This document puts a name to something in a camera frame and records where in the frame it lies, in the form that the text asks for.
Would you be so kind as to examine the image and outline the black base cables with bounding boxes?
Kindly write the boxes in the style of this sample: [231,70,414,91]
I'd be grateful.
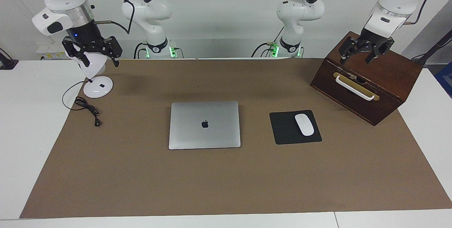
[251,27,286,58]
[133,42,149,59]

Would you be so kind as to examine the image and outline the dark brown wooden box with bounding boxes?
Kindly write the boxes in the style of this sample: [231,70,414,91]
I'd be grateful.
[310,31,423,126]

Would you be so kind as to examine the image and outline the black stand pole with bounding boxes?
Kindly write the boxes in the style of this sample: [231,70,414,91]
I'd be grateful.
[411,30,452,66]

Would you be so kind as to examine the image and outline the white desk lamp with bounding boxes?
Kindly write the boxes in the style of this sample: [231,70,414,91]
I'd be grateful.
[75,52,114,99]

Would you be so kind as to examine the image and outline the white computer mouse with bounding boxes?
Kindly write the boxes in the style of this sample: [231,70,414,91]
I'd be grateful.
[295,113,315,136]

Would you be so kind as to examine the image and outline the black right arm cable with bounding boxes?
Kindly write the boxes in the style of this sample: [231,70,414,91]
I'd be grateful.
[83,0,135,35]

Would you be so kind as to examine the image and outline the silver grey laptop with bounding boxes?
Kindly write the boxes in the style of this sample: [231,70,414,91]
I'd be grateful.
[168,101,241,150]

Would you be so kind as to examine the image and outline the black mouse pad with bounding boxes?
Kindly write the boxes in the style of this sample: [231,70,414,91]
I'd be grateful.
[269,110,322,145]

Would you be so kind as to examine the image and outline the brown table mat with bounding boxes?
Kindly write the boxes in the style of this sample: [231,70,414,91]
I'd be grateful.
[19,58,452,219]

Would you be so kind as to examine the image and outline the black right base cables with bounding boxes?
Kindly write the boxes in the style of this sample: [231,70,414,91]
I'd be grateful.
[133,42,149,59]

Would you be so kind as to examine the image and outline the black left base cables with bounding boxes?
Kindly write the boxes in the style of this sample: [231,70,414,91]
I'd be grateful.
[251,27,286,58]

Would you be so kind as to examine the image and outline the white yellow power strip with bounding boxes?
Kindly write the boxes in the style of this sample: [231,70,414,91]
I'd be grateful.
[37,42,71,60]

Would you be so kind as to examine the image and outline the brass handle plate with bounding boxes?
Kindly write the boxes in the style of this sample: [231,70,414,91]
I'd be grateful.
[333,72,380,101]

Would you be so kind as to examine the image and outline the white box handle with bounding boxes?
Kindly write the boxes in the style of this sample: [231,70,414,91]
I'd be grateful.
[335,75,375,101]

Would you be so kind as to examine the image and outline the black clamp mount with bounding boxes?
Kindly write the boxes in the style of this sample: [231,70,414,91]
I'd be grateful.
[0,48,19,70]

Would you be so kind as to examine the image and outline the black lamp power cable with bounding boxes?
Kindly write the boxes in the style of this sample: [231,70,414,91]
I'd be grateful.
[62,81,102,127]

